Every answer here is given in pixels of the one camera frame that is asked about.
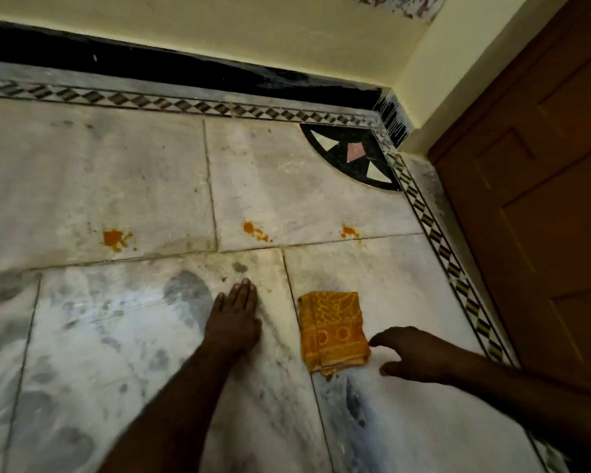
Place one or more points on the person's right hand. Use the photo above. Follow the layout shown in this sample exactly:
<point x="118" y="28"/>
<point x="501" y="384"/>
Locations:
<point x="423" y="354"/>

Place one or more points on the person's left hand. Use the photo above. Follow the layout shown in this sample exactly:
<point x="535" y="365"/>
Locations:
<point x="231" y="327"/>

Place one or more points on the person's right thumb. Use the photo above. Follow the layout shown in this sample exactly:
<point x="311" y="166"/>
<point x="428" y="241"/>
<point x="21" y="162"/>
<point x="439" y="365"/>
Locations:
<point x="391" y="369"/>

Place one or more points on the person's left middle finger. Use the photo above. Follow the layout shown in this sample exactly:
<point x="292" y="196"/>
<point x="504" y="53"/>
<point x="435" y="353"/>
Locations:
<point x="241" y="293"/>

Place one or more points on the person's left little finger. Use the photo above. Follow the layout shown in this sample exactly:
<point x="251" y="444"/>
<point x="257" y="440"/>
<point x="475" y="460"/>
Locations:
<point x="218" y="302"/>

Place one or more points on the person's left forearm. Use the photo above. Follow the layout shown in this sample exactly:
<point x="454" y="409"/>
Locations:
<point x="177" y="413"/>

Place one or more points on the person's right forearm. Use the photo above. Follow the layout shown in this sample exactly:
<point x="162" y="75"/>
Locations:
<point x="537" y="403"/>

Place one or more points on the orange spill stain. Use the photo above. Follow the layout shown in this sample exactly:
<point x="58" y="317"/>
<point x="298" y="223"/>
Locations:
<point x="253" y="230"/>
<point x="114" y="238"/>
<point x="348" y="232"/>

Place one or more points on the orange patterned folded cloth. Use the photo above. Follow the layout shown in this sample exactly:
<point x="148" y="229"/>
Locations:
<point x="332" y="332"/>

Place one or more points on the brown wooden door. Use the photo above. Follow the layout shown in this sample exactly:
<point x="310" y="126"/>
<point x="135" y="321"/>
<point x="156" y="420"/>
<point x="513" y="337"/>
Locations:
<point x="537" y="201"/>

